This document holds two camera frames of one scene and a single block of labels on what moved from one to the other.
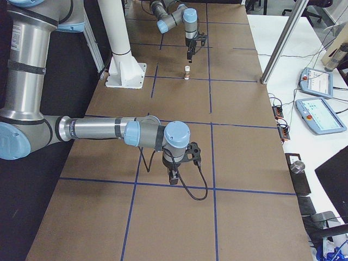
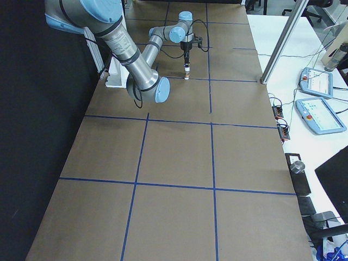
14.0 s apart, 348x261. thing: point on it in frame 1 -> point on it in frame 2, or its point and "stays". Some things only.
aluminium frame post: [300, 7] stays
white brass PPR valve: [187, 69] stays
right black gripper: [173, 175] -> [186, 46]
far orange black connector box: [278, 111] stays
